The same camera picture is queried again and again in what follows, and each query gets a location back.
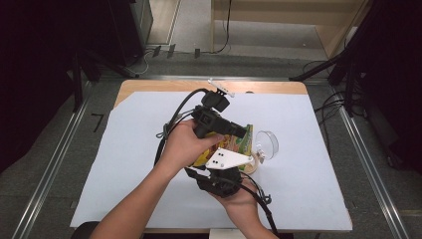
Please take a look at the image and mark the black tripod stand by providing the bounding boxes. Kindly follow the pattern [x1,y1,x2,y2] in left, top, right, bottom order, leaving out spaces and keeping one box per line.
[288,0,380,118]

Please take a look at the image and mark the black hanging cable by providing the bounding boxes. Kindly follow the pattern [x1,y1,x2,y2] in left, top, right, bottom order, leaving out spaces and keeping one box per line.
[202,0,234,56]

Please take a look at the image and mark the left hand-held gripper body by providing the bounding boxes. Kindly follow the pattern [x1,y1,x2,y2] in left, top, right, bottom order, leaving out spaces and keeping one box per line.
[191,78,236,139]

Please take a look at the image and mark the yellow green spouted pouch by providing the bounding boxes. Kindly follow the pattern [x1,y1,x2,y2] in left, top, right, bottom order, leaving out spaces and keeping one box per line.
[190,123,255,169]

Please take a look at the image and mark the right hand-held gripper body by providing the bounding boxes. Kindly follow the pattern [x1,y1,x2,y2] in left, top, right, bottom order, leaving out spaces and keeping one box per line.
[197,147,255,199]

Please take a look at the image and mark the person's left hand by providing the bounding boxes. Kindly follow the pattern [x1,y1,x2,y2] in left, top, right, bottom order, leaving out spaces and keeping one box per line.
[157,119,225,177]

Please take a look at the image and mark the white box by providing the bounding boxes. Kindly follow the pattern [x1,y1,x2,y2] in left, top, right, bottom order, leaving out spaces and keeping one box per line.
[208,228,239,239]

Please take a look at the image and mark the wooden table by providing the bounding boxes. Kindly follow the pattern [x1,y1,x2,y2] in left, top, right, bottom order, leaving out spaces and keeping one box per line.
[105,79,317,234]

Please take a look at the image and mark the black cabinet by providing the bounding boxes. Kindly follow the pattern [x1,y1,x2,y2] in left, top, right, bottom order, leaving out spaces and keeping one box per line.
[108,0,154,67]

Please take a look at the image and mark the white paper sheet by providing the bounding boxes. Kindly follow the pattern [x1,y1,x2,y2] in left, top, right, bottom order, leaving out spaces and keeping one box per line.
[70,91,353,232]

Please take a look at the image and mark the white floor cable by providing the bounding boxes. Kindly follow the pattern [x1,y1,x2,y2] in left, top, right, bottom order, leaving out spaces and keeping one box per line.
[126,48,157,77]

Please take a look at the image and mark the person's right hand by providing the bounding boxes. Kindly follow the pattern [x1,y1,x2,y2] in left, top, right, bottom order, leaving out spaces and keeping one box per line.
[210,178,264,222]

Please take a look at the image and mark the metal floor rail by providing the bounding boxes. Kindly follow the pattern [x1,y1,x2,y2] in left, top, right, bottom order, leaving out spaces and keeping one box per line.
[335,105,411,239]
[11,99,92,239]

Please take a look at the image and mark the black metal stand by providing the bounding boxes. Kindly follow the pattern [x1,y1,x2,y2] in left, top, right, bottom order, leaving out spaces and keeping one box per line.
[70,46,134,113]

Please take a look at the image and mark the black floor cables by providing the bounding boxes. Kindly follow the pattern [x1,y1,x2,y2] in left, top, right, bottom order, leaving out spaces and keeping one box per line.
[301,59,351,147]

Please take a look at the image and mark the wooden shelf unit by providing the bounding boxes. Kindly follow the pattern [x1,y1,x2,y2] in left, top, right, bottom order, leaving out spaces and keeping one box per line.
[210,0,373,60]

